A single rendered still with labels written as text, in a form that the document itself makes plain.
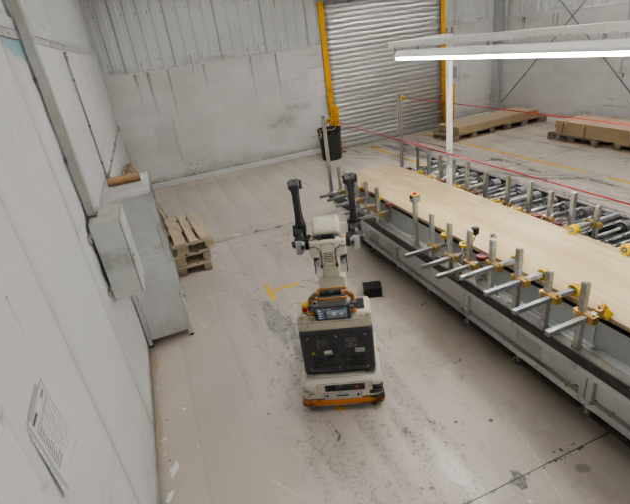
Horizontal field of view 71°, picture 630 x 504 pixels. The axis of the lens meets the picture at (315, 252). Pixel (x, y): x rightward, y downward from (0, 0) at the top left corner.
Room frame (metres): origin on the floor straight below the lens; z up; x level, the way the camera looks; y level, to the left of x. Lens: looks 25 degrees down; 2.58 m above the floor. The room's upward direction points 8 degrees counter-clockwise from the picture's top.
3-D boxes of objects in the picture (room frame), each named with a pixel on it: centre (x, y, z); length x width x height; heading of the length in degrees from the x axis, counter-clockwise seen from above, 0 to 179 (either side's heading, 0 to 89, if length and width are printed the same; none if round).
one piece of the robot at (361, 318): (2.80, -0.08, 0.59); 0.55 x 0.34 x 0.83; 84
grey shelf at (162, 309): (4.25, 1.71, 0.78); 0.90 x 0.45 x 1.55; 18
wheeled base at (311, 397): (2.89, -0.09, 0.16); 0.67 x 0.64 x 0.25; 174
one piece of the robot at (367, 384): (2.56, -0.08, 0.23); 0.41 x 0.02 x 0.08; 84
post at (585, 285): (2.10, -1.49, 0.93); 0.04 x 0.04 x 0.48; 18
